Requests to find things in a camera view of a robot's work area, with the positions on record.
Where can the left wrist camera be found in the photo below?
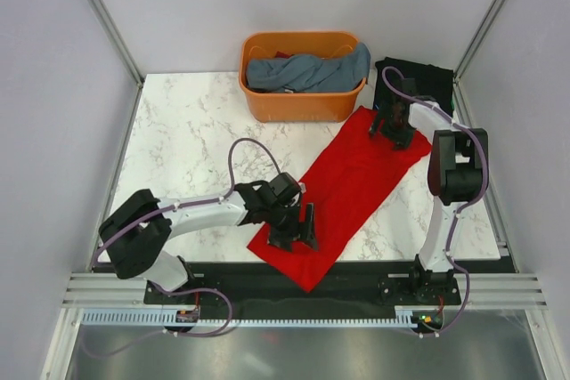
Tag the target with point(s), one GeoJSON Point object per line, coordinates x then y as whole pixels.
{"type": "Point", "coordinates": [303, 186]}

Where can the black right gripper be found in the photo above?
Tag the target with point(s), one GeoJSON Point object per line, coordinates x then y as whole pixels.
{"type": "Point", "coordinates": [402, 140]}

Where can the aluminium front rail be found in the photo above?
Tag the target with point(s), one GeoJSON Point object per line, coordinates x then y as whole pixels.
{"type": "Point", "coordinates": [487, 291]}

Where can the right aluminium frame post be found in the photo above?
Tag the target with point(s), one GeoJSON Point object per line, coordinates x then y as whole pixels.
{"type": "Point", "coordinates": [491, 15]}

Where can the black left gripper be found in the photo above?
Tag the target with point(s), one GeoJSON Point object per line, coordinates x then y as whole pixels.
{"type": "Point", "coordinates": [303, 231]}

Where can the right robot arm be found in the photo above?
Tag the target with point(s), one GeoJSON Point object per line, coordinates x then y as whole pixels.
{"type": "Point", "coordinates": [457, 178]}

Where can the grey blue t shirt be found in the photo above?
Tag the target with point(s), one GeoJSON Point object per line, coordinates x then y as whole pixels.
{"type": "Point", "coordinates": [307, 73]}

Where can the orange plastic basket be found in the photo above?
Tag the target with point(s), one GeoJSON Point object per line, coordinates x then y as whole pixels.
{"type": "Point", "coordinates": [298, 107]}

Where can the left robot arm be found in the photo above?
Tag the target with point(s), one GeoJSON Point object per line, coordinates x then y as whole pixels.
{"type": "Point", "coordinates": [135, 235]}

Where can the aluminium frame post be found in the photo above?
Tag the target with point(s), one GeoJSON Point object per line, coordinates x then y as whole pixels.
{"type": "Point", "coordinates": [112, 32]}
{"type": "Point", "coordinates": [491, 15]}

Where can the red t shirt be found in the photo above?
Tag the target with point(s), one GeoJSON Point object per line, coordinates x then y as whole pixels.
{"type": "Point", "coordinates": [347, 183]}

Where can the white slotted cable duct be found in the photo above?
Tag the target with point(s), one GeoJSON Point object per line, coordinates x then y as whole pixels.
{"type": "Point", "coordinates": [176, 318]}

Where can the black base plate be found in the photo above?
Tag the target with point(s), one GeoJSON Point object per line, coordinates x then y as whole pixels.
{"type": "Point", "coordinates": [348, 290]}

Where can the folded black t shirt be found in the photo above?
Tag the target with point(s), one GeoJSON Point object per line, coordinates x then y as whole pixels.
{"type": "Point", "coordinates": [430, 80]}

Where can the left aluminium frame post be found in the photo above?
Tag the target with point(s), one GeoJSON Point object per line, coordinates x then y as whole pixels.
{"type": "Point", "coordinates": [112, 32]}

